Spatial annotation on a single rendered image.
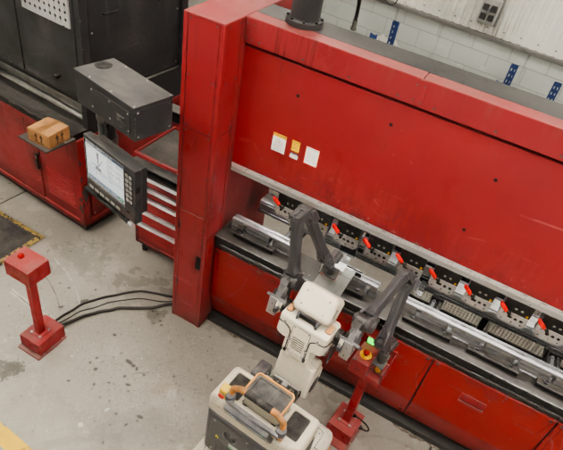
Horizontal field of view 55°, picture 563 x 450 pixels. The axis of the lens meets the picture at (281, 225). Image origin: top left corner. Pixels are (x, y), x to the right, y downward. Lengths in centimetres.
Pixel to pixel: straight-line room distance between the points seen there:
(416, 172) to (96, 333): 254
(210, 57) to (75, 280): 232
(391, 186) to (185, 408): 198
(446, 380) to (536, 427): 54
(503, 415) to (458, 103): 189
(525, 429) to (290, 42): 255
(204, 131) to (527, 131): 165
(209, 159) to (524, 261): 177
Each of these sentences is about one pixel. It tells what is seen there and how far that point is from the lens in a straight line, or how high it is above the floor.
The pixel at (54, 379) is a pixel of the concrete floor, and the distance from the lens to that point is 401.
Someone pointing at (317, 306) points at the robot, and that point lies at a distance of 266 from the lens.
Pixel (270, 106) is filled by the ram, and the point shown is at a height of 186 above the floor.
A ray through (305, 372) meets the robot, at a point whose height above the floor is 87.
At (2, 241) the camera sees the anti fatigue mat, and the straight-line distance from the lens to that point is 496.
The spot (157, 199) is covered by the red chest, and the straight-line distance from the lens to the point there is 422.
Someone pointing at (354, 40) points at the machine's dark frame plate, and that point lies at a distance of 289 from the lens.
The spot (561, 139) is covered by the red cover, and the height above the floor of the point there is 225.
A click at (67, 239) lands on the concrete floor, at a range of 491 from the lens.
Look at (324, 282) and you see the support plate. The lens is 326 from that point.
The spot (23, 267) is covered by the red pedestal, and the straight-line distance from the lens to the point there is 357.
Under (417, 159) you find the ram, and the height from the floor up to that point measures 190.
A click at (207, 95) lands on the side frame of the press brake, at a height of 190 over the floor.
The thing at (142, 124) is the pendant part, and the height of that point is 184.
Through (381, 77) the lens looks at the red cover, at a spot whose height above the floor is 224.
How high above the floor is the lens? 328
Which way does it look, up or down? 40 degrees down
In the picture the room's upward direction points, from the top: 12 degrees clockwise
